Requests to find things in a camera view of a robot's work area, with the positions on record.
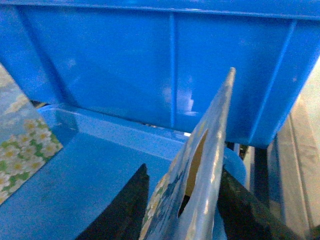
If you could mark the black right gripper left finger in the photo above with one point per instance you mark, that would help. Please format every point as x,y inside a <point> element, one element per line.
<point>123,217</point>

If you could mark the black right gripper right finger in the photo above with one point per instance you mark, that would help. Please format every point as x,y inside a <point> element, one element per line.
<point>245,217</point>

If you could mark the flower pattern gift bag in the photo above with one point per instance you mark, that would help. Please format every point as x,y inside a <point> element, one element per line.
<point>183,204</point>

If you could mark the blue plastic tray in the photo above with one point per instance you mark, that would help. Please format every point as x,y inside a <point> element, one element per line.
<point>100,154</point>

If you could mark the large blue plastic crate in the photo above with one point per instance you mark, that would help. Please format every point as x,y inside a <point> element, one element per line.
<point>161,62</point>

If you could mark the stainless steel rack frame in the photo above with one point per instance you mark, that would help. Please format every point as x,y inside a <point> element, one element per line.
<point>286,175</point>

